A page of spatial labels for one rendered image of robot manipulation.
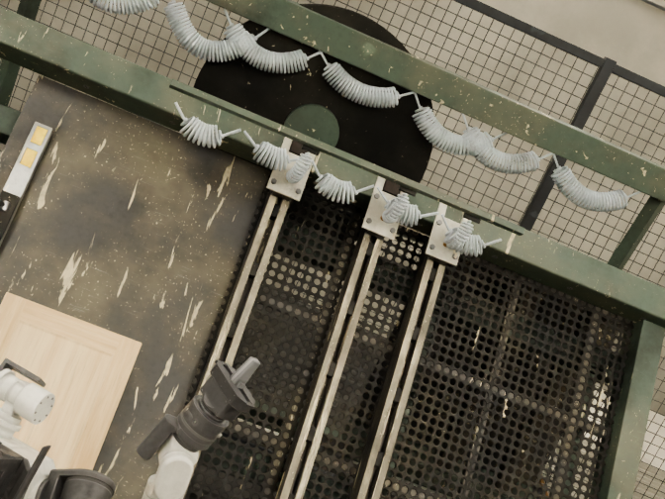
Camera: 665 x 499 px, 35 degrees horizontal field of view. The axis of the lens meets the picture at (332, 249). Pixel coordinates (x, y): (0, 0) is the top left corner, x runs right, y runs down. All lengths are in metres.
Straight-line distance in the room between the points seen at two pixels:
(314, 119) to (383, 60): 0.29
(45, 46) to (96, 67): 0.15
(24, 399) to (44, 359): 0.75
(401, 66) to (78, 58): 1.00
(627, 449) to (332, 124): 1.34
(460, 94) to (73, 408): 1.54
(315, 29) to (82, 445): 1.43
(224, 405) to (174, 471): 0.17
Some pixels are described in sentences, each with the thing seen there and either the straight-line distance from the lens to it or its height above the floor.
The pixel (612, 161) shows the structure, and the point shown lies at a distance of 3.55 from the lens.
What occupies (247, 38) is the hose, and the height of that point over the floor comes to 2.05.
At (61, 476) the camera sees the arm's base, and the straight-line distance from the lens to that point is 2.06.
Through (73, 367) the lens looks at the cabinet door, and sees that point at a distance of 2.82.
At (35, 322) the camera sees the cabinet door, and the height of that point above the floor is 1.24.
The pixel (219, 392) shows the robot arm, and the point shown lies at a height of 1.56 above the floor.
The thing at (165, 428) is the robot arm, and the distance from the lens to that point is 2.10.
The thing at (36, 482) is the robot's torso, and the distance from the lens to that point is 2.04.
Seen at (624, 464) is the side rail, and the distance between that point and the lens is 3.22.
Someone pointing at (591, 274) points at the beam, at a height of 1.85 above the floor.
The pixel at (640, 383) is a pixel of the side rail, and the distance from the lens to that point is 3.29.
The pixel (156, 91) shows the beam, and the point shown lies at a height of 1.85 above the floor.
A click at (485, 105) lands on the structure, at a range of 3.41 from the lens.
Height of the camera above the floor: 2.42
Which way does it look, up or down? 15 degrees down
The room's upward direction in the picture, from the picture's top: 25 degrees clockwise
